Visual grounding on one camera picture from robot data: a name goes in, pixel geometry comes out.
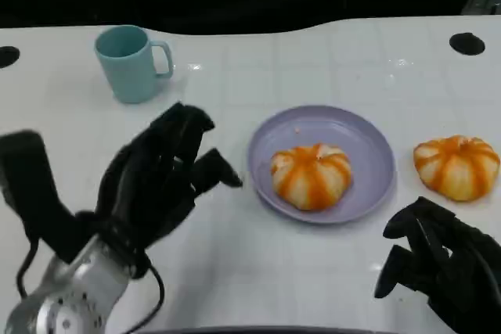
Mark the black table grommet hole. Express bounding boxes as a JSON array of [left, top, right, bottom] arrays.
[[0, 45, 20, 69], [449, 31, 486, 56]]

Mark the orange white toy bread roll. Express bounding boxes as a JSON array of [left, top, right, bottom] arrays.
[[270, 142, 353, 212], [413, 135, 501, 203]]

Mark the pale green mug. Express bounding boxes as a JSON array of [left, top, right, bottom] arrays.
[[94, 24, 175, 104]]

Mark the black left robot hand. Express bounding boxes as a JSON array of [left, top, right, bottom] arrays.
[[93, 102, 243, 280]]

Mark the lilac plate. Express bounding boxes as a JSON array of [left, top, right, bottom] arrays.
[[247, 105, 396, 225]]

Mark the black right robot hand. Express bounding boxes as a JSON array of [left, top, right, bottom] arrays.
[[373, 196, 501, 334]]

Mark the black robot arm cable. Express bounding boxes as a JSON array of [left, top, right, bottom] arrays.
[[127, 257, 165, 333], [15, 238, 40, 300]]

